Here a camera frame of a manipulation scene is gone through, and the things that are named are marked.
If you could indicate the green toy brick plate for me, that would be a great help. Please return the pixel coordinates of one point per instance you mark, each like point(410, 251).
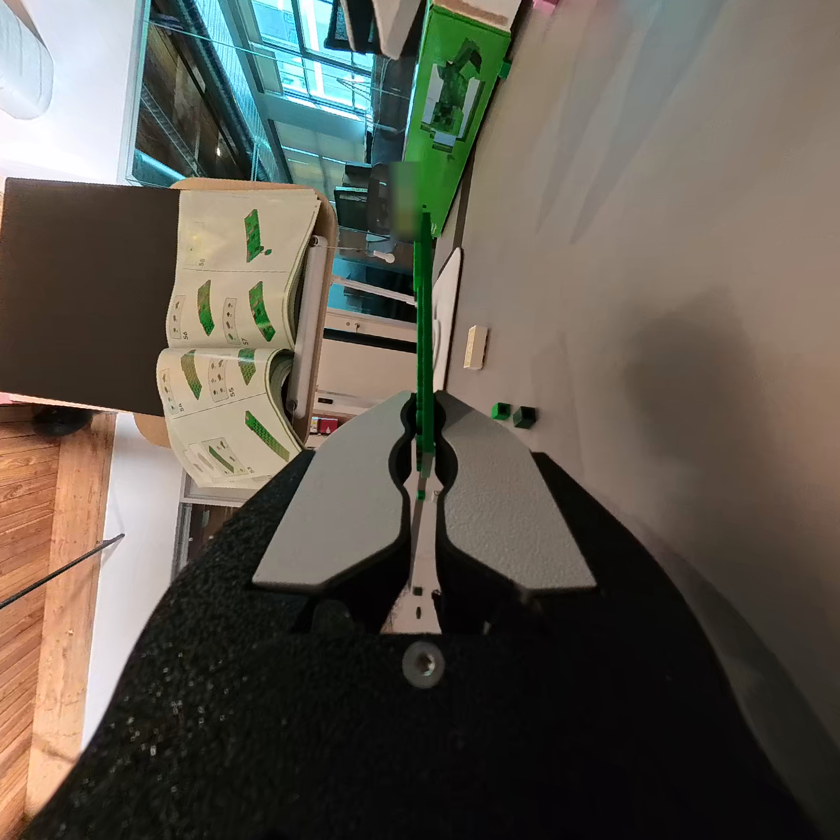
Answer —
point(425, 328)

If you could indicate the dark brown panel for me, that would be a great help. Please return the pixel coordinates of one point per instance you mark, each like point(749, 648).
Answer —
point(85, 295)

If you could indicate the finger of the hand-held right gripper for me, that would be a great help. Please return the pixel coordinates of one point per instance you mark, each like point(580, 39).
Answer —
point(400, 23)

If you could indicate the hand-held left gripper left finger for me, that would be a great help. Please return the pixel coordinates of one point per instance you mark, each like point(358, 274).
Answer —
point(328, 512)

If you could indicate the silver ventilation duct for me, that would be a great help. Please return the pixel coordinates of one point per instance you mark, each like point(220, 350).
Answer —
point(26, 65)

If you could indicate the grey desk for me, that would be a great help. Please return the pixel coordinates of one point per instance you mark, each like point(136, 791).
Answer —
point(656, 262)

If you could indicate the white cabinet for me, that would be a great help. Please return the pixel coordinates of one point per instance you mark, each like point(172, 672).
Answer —
point(354, 367)

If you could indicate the green cardboard toy box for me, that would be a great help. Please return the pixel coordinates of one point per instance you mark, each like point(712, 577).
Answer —
point(459, 39)

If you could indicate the book stand with white base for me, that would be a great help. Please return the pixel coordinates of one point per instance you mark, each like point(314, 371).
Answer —
point(308, 315)

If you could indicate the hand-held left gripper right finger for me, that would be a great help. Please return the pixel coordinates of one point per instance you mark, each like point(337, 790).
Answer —
point(512, 525)

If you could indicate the open instruction booklet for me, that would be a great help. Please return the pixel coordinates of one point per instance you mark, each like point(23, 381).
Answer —
point(216, 308)

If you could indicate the cream toy brick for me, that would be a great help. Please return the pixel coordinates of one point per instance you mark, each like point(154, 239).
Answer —
point(476, 348)

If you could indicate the scattered small green bricks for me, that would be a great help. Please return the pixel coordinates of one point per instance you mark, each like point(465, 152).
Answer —
point(523, 417)

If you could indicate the glass partition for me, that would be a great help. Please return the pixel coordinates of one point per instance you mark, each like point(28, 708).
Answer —
point(197, 85)

